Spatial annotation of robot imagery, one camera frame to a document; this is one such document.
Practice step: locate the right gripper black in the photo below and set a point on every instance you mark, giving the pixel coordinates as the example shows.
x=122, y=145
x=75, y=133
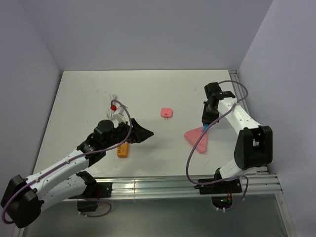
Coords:
x=206, y=118

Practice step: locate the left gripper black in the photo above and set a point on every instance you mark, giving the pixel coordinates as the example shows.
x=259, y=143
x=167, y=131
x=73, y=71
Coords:
x=139, y=134

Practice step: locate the blue plug adapter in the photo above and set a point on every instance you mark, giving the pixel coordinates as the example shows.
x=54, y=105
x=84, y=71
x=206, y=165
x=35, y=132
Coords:
x=205, y=127

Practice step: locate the orange power strip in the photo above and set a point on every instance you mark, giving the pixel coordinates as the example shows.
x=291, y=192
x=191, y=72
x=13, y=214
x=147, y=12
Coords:
x=122, y=150

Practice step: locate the pink triangular power strip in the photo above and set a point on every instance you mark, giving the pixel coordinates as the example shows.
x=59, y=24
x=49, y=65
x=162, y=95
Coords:
x=192, y=136

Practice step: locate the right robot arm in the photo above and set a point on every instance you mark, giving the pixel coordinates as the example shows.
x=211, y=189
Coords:
x=226, y=104

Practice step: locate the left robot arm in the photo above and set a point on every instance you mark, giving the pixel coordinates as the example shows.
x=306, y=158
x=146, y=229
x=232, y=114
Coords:
x=26, y=198

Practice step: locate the pink plug adapter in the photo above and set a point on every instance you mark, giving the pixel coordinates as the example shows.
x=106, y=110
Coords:
x=166, y=112

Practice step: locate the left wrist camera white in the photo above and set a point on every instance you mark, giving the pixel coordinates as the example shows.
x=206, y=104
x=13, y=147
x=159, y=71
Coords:
x=117, y=113

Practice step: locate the right aluminium rail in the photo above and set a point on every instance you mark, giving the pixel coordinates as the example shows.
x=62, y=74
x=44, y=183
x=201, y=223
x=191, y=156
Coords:
x=247, y=111

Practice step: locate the aluminium rail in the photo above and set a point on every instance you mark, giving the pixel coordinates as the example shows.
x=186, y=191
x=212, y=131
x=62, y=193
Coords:
x=247, y=111
x=180, y=187

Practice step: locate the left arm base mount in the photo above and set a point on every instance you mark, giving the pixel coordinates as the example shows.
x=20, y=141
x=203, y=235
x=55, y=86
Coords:
x=92, y=197

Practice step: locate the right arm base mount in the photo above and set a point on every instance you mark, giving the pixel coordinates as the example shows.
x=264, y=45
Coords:
x=225, y=189

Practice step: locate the front aluminium rail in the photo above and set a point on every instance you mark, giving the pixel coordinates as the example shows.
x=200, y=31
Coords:
x=180, y=187

